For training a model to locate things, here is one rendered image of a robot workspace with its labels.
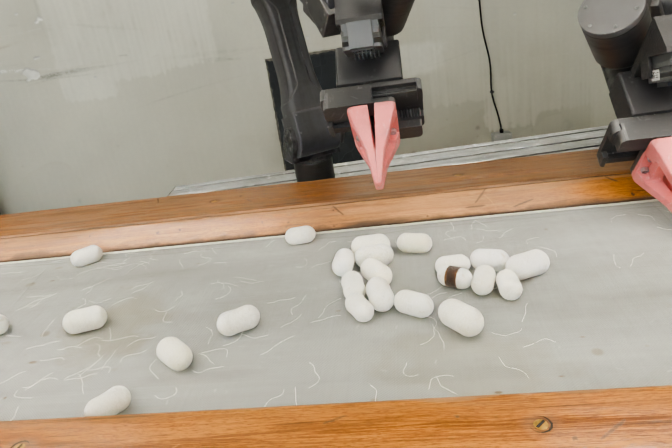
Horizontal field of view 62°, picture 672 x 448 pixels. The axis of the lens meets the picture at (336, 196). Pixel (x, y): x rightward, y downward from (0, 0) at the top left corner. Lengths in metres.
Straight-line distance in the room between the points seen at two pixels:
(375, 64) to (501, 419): 0.37
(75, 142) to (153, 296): 2.24
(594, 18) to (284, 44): 0.44
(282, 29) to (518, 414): 0.66
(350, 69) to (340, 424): 0.36
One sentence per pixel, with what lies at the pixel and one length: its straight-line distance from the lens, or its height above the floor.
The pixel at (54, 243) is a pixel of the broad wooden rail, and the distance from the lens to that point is 0.77.
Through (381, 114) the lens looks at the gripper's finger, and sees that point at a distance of 0.55.
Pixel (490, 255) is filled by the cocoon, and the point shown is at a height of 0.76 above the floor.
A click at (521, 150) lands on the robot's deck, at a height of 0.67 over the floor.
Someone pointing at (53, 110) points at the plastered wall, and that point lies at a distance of 2.79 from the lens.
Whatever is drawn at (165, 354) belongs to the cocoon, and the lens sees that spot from 0.46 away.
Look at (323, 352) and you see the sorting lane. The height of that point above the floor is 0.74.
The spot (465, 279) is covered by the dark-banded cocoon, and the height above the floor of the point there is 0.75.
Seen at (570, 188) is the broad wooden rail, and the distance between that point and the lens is 0.65.
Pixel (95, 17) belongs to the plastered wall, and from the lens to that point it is 2.65.
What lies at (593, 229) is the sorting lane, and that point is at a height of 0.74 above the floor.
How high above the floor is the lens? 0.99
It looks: 20 degrees down
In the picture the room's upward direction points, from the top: 9 degrees counter-clockwise
